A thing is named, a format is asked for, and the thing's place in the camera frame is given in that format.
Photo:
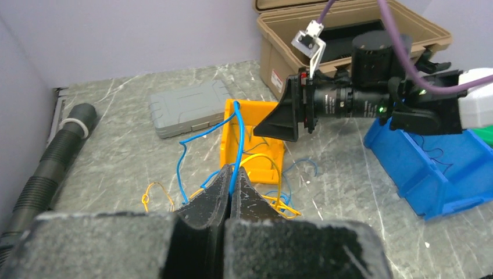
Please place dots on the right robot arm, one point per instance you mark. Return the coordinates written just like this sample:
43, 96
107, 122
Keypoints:
376, 87

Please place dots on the blue plastic bin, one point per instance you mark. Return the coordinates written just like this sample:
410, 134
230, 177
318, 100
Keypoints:
436, 175

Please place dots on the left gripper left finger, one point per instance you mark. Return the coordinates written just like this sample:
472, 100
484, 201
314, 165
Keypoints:
186, 243

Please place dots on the orange plastic bin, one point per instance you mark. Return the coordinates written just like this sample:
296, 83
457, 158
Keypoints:
259, 170

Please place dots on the black toolbox tray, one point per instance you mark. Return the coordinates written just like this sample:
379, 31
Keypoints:
339, 39

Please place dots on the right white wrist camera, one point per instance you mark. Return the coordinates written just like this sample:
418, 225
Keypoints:
308, 42

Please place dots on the tan plastic toolbox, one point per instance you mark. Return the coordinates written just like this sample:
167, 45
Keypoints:
280, 21

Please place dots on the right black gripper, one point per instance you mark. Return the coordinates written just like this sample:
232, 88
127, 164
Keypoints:
297, 105

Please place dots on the grey plastic case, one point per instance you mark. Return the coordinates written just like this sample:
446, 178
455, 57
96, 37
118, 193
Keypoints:
188, 109

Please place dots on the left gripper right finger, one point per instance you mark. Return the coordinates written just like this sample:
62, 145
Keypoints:
260, 243

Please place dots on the green plastic bin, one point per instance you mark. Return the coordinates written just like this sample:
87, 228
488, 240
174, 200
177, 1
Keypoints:
486, 134

